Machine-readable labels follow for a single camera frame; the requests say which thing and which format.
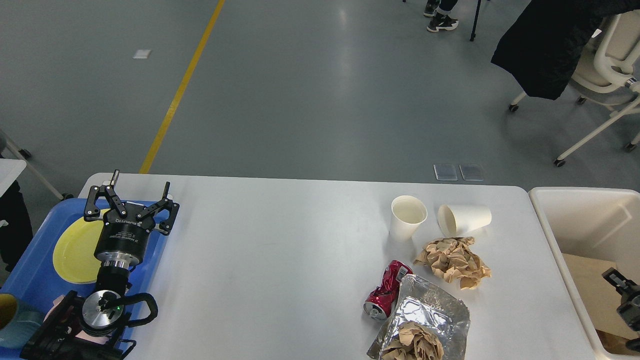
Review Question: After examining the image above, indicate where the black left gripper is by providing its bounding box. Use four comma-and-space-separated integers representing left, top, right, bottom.
82, 169, 180, 271

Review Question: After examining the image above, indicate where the crumpled brown paper ball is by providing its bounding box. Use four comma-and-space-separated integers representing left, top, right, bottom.
413, 236, 492, 290

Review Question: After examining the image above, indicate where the white lid behind gripper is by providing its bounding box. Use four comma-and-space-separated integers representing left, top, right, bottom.
437, 204, 493, 238

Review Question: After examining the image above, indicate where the white paper cup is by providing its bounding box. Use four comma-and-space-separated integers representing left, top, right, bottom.
389, 194, 428, 242

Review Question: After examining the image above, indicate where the crushed red soda can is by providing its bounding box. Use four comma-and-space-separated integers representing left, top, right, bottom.
363, 260, 413, 321

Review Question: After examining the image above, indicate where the black jacket on chair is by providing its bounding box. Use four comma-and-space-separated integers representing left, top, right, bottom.
491, 0, 640, 101

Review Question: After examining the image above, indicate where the yellow plastic plate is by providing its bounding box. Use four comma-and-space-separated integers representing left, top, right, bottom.
52, 217, 104, 285

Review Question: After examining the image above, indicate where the blue plastic tray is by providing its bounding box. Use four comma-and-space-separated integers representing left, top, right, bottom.
1, 198, 167, 359

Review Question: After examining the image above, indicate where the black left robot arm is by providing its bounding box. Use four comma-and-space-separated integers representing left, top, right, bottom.
20, 170, 180, 360

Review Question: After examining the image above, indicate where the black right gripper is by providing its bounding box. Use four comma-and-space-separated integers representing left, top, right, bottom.
601, 268, 640, 352

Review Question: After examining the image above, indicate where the pink ribbed mug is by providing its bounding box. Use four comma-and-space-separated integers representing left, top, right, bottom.
45, 295, 110, 345

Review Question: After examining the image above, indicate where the person in black clothes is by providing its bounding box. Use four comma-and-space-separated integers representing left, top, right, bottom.
423, 0, 459, 33

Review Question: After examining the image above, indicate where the black tripod leg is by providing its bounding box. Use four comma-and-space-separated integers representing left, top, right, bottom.
469, 0, 483, 43

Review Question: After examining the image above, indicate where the teal mug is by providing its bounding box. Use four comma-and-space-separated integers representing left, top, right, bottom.
0, 292, 45, 349

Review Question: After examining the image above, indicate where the white plastic bin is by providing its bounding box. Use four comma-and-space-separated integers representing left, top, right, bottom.
529, 187, 640, 360

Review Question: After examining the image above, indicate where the brown paper bag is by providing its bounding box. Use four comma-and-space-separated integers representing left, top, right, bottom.
563, 253, 639, 356

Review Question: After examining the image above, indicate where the white side table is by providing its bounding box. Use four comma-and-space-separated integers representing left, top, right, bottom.
0, 127, 75, 201

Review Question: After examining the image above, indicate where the brown paper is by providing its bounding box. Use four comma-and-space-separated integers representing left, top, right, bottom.
380, 321, 445, 360

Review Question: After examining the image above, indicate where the silver foil bag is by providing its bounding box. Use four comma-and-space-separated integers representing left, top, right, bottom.
366, 274, 470, 360

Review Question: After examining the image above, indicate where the white office chair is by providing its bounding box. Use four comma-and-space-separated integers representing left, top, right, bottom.
507, 10, 640, 168

